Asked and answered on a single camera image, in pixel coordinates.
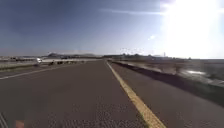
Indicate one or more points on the low concrete barrier wall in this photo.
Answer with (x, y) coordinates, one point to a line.
(173, 80)

